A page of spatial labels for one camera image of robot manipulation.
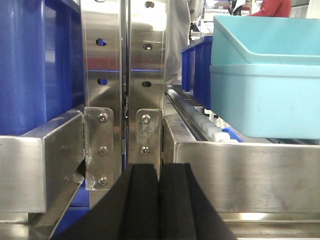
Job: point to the perforated steel upright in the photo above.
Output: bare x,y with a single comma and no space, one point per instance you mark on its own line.
147,23
101,22

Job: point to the left perforated steel upright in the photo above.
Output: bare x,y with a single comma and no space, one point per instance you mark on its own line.
101,22

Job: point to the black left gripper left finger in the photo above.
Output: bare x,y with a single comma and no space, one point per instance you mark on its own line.
129,211

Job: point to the right shelf steel front rail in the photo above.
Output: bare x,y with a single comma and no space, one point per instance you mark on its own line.
262,191

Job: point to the steel bracket plate right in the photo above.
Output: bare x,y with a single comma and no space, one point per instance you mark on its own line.
148,137

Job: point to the steel bracket plate left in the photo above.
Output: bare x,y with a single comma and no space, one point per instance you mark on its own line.
99,147

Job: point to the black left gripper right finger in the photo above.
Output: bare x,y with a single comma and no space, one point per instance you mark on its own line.
185,211

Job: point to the steel bracket plate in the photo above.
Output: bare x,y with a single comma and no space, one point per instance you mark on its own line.
148,137
99,147

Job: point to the right perforated steel upright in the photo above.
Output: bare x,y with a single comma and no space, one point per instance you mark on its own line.
147,23

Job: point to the left shelf steel rail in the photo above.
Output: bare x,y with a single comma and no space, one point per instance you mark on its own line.
35,166

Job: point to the dark blue bin behind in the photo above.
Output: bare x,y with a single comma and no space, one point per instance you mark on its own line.
195,72

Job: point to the person in red shirt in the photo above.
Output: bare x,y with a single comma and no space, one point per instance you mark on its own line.
274,8

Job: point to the light blue plastic bin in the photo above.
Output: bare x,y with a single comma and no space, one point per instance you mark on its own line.
265,40
268,100

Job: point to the person in grey clothes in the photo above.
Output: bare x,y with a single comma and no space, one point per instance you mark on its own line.
181,13

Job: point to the white roller track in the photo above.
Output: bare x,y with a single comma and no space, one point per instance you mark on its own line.
201,123

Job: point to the shelf steel rail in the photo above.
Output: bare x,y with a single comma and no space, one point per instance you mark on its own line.
262,191
35,166

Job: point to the large dark blue bin left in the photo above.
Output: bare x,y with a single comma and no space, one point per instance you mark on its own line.
41,62

